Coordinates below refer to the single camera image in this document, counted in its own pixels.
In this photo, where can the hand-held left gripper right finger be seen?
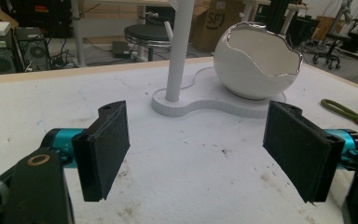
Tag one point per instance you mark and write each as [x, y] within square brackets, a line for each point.
[298, 149]

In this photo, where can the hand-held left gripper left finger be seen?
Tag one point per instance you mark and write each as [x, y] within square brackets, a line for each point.
[102, 155]

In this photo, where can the white eggshell-shaped bowl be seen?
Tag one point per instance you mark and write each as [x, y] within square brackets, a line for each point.
[242, 71]

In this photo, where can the black power box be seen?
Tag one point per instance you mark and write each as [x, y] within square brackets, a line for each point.
[120, 49]

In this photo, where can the black office chair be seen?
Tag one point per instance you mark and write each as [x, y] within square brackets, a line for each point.
[332, 40]

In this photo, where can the black equipment case with fan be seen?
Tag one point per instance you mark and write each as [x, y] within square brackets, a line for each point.
[32, 49]

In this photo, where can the black round stool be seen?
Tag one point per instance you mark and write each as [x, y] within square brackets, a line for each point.
[146, 32]

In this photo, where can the white jewelry stand with pole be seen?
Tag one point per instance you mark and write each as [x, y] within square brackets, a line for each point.
[180, 46]

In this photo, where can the black computer tower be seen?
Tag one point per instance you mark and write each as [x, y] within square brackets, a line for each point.
[0, 62]

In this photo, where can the brown cardboard box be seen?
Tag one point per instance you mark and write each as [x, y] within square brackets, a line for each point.
[208, 28]

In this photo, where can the white desk frame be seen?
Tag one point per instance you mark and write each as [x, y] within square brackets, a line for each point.
[79, 37]

